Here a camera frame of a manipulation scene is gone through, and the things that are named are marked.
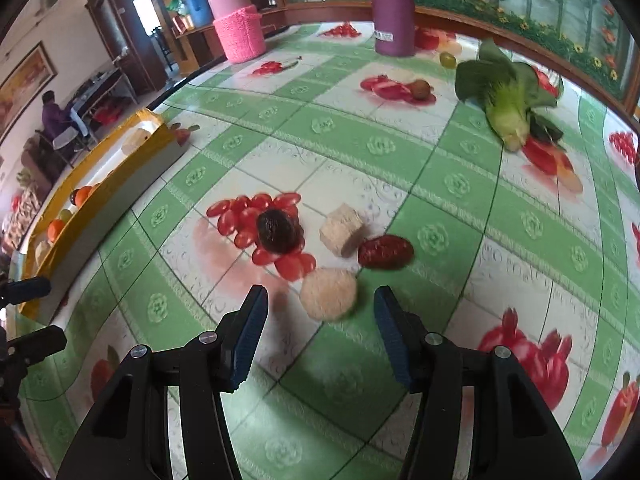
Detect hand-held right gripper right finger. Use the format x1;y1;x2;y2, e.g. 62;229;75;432
373;285;583;480

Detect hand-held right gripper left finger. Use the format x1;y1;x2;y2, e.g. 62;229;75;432
57;284;269;480

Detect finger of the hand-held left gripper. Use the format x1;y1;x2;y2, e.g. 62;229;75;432
5;325;68;361
0;276;52;306

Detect round beige cake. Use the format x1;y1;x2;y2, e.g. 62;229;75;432
299;268;358;321

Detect white foam box yellow tape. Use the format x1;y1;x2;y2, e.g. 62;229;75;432
20;108;188;323

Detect red wrinkled date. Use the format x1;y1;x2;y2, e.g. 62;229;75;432
357;235;415;269

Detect dark wrinkled fruit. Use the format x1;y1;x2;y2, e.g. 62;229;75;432
256;210;304;254

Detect beige angular block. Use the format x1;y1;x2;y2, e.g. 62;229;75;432
319;203;367;258

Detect green fruit print tablecloth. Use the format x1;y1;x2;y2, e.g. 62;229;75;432
0;20;640;480

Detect red bag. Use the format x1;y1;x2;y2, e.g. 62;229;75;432
95;102;126;126

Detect cloth covered side table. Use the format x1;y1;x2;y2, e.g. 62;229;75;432
70;70;138;131

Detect bok choy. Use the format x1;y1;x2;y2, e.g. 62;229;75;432
454;40;563;153

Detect dark wooden partition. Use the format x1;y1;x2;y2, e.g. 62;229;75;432
85;0;168;96

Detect brown wooden cabinet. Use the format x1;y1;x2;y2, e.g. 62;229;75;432
172;7;291;73

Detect pink crochet covered jar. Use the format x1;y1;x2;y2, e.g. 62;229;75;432
206;0;267;64

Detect purple thermos bottle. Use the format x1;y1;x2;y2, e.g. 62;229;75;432
369;0;417;57

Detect blue thermos jug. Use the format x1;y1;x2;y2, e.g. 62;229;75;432
185;0;213;28

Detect bamboo flower print panel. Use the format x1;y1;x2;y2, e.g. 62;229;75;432
274;0;640;121

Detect metal frame chair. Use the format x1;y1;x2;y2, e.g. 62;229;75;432
35;127;93;166

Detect framed wall painting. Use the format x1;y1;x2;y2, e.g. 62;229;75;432
0;42;58;146

